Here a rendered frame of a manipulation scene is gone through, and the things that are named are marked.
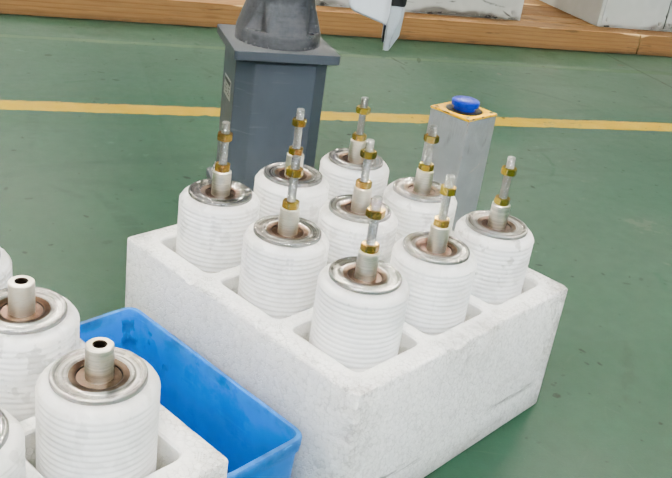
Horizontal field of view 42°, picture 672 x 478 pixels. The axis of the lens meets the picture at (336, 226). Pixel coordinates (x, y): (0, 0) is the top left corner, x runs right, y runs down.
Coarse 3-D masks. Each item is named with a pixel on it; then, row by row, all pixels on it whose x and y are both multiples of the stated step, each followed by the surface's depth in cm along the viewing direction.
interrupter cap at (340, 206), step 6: (336, 198) 106; (342, 198) 107; (348, 198) 107; (372, 198) 107; (330, 204) 104; (336, 204) 105; (342, 204) 105; (348, 204) 106; (384, 204) 106; (330, 210) 103; (336, 210) 103; (342, 210) 103; (348, 210) 104; (390, 210) 105; (342, 216) 102; (348, 216) 102; (354, 216) 102; (360, 216) 102; (366, 216) 103; (360, 222) 101; (366, 222) 101
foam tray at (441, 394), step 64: (128, 256) 107; (192, 320) 100; (256, 320) 93; (512, 320) 101; (256, 384) 94; (320, 384) 86; (384, 384) 86; (448, 384) 96; (512, 384) 108; (320, 448) 89; (384, 448) 91; (448, 448) 102
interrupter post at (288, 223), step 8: (280, 208) 95; (280, 216) 95; (288, 216) 95; (296, 216) 95; (280, 224) 96; (288, 224) 95; (296, 224) 96; (280, 232) 96; (288, 232) 96; (296, 232) 96
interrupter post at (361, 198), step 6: (354, 186) 103; (354, 192) 103; (360, 192) 103; (366, 192) 103; (354, 198) 103; (360, 198) 103; (366, 198) 103; (354, 204) 104; (360, 204) 103; (366, 204) 103; (354, 210) 104; (360, 210) 104
